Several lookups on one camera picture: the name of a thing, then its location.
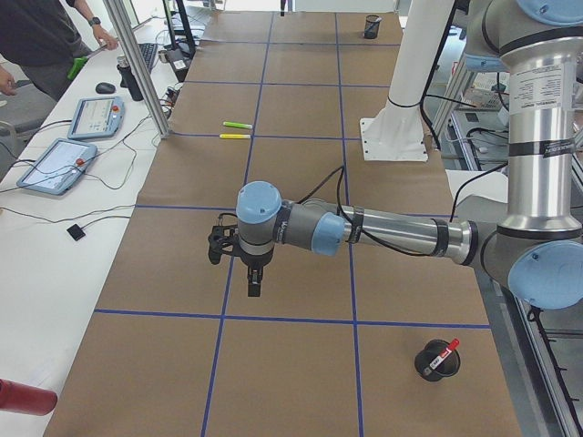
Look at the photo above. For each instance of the teach pendant tablet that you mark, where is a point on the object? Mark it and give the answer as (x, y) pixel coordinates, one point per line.
(97, 118)
(59, 168)

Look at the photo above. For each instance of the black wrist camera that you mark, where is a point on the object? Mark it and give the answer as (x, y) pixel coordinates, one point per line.
(223, 239)

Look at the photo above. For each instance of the white camera stand pillar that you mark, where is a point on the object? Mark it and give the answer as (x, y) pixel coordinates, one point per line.
(396, 133)

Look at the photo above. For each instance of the black keyboard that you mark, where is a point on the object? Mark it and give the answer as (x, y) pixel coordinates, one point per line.
(149, 52)

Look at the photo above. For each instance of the black mesh pencil cup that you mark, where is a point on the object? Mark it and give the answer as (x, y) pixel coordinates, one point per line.
(370, 17)

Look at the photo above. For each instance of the yellow highlighter pen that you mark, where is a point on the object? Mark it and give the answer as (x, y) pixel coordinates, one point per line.
(234, 136)

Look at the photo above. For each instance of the person in dark shirt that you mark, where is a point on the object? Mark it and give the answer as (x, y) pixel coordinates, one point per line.
(41, 38)

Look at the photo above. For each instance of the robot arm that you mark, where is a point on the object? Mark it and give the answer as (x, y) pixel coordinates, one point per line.
(535, 250)

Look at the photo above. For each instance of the black cup lying on side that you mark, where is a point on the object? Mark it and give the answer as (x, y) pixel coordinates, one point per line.
(436, 359)

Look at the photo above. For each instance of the green highlighter pen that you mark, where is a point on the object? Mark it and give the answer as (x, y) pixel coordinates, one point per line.
(237, 125)

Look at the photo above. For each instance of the near teach pendant tablet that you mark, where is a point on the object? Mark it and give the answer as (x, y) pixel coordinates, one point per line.
(59, 168)

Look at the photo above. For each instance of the red white whiteboard marker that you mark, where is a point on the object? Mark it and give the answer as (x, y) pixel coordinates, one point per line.
(442, 356)

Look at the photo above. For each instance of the red bottle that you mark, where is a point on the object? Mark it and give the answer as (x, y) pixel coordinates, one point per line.
(26, 399)

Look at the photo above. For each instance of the black computer mouse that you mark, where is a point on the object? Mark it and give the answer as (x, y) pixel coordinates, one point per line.
(104, 88)

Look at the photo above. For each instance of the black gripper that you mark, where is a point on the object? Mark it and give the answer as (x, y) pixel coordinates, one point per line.
(254, 260)

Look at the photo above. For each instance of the small black sensor box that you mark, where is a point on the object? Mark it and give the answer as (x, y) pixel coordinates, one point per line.
(76, 232)

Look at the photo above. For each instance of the far teach pendant tablet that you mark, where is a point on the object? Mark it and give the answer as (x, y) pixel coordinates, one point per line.
(97, 118)

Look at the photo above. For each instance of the green handled tool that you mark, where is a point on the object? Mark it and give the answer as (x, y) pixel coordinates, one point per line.
(80, 62)

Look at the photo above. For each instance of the blue marker pen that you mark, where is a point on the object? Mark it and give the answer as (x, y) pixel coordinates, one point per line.
(372, 28)

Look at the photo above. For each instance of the aluminium frame post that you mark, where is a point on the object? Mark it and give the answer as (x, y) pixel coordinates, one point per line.
(121, 22)

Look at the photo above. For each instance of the black water bottle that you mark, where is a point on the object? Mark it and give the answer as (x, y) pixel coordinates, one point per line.
(128, 78)

